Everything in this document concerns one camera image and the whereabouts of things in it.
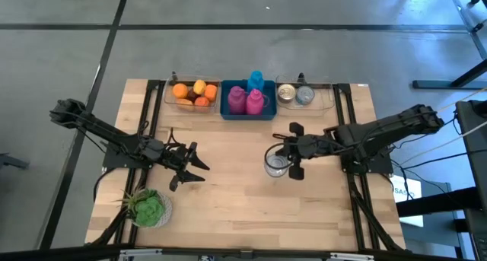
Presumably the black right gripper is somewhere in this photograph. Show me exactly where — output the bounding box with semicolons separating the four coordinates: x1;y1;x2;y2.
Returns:
280;121;333;181

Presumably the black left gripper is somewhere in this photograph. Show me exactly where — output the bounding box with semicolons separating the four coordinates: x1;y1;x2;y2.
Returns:
150;137;211;193

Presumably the blue-label tuna can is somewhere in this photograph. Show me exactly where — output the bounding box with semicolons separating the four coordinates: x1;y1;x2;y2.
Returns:
263;153;293;179

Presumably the teal-label tin can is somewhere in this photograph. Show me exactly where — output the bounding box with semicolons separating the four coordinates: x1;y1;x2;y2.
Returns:
295;84;317;106

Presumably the pull-tab tin can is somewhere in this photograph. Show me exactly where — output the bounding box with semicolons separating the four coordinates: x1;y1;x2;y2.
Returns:
276;83;297;104

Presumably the pink water bottle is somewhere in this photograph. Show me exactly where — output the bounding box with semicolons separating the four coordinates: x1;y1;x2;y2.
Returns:
245;88;266;116

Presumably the purple squat water bottle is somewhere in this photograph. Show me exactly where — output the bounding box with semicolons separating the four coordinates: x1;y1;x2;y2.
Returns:
227;85;247;116

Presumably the round yellow-orange toy fruit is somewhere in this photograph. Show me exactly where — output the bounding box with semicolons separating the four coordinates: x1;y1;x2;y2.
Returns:
204;84;219;103

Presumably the smooth orange toy fruit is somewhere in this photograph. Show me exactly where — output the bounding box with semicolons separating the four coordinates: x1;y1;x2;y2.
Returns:
172;83;189;100

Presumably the blue water bottle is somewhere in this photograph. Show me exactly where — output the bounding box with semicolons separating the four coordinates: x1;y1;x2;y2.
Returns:
247;70;265;93

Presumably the yellow toy fruit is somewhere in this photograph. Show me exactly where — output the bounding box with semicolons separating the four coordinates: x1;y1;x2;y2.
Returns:
193;79;208;96

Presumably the clear plastic container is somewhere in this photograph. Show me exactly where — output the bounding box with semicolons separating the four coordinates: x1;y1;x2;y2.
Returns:
163;73;222;113
274;75;336;113

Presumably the potted green succulent plant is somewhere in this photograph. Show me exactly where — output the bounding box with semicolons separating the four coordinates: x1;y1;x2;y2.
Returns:
113;187;174;229

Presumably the teal plastic bin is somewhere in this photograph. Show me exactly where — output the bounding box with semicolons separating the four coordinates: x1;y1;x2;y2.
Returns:
219;79;278;121

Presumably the white sign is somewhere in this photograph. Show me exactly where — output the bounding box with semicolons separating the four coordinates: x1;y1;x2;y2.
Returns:
391;175;424;228

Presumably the black metal table leg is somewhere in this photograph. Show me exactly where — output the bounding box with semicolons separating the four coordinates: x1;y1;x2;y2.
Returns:
412;0;487;91

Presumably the grey metal leg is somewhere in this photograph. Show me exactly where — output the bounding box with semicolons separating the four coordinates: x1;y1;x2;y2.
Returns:
0;153;30;170

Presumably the black desk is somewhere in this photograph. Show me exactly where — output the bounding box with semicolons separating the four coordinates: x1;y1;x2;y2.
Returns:
395;99;487;261

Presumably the black keyboard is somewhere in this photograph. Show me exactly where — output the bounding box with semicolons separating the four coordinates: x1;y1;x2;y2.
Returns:
470;232;487;261

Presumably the black aluminium rig frame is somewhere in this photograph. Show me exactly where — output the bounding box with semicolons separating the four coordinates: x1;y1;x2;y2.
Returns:
85;78;408;261

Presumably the black cable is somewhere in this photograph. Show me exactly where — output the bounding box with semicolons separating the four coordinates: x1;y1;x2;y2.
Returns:
403;149;487;170

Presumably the white cable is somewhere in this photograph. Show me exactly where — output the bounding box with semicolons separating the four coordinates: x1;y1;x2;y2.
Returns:
399;119;487;166

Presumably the yellow hanging cable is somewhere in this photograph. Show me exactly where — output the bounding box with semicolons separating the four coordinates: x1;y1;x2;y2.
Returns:
436;86;487;113

